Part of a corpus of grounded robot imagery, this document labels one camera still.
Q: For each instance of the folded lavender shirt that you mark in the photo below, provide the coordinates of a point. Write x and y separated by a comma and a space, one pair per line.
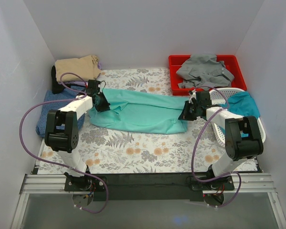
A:
74, 83

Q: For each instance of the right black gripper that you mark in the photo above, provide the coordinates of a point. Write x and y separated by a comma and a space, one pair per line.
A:
188, 112

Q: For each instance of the teal blue t shirt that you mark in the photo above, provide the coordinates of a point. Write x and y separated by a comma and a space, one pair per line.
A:
243, 104

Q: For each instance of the aluminium frame rail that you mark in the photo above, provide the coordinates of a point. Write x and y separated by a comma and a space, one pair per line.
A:
253, 204

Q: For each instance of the white plastic basket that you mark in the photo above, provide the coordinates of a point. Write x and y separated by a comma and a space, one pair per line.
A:
218, 99

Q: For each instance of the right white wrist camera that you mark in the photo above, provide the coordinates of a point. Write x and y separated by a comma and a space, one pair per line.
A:
192, 96

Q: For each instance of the folded beige shirt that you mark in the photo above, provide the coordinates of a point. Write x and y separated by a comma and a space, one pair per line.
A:
87, 59

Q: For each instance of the blue checkered shirt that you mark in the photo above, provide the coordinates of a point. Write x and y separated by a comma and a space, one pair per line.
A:
65, 95

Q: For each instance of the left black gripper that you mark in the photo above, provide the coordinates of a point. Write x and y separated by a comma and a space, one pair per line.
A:
101, 102

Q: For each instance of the mint green t shirt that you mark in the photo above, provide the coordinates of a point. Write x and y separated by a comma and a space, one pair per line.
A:
141, 112

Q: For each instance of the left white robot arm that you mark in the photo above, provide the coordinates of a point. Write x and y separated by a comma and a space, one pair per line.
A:
62, 133

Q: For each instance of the floral patterned table mat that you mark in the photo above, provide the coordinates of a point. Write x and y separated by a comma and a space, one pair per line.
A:
109, 151

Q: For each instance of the red plastic tray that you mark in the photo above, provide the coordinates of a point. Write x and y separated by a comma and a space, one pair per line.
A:
230, 61

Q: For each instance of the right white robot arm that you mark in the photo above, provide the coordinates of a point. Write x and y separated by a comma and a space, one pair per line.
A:
243, 140

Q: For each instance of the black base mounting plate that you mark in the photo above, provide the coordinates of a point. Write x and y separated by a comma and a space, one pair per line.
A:
146, 186

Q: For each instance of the grey polo shirt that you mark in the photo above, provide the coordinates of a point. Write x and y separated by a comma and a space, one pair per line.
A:
204, 70

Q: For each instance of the folded black garment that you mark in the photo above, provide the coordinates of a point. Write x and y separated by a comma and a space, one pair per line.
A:
56, 88

